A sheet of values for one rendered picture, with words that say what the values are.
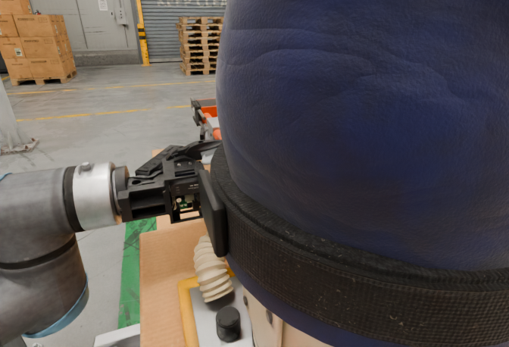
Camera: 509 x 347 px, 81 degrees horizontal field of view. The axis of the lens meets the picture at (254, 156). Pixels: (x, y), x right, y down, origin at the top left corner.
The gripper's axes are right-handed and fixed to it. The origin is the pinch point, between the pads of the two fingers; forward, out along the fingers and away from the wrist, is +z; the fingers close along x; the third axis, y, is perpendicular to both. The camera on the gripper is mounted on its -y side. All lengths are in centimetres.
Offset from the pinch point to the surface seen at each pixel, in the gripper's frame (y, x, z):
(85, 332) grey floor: -65, -108, -58
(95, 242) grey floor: -129, -109, -62
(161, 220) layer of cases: -64, -54, -18
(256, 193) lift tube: 29.7, 14.3, -9.2
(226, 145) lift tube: 27.5, 16.2, -10.1
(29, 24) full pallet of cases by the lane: -705, 5, -230
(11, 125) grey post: -317, -82, -160
